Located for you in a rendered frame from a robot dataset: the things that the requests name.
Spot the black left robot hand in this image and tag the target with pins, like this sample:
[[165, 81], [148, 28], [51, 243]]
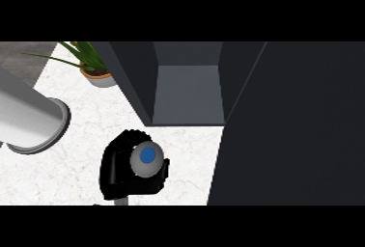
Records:
[[116, 167]]

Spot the grey bottle with blue cap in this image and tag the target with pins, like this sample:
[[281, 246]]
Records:
[[147, 159]]

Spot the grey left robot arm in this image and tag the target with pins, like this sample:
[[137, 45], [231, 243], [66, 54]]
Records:
[[122, 202]]

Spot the dark grey open cabinet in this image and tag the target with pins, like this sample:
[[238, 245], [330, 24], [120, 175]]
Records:
[[188, 96]]

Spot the white cylinder with grey rim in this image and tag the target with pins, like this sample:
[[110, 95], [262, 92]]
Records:
[[24, 115]]

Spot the green plant in grey pot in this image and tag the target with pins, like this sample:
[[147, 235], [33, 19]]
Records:
[[98, 74]]

